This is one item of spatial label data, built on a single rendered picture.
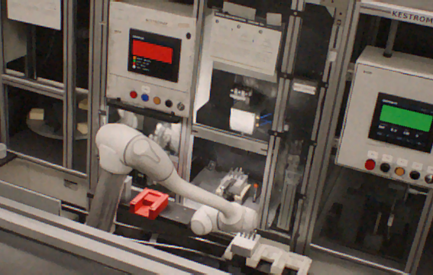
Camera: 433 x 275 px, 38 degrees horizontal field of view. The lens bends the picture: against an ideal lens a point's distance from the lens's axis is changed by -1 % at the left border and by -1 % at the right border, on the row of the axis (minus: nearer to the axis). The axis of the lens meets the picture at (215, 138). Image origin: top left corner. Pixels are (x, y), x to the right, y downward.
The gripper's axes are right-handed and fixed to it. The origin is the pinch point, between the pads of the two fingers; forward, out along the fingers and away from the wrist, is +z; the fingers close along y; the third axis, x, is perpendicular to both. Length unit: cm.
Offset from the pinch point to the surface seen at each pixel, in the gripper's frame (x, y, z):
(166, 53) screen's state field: 32, 66, -17
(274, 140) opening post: -20.3, 35.9, -12.3
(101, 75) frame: 66, 47, -14
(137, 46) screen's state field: 47, 65, -17
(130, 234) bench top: 44, -32, -19
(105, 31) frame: 65, 68, -14
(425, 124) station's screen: -79, 61, -17
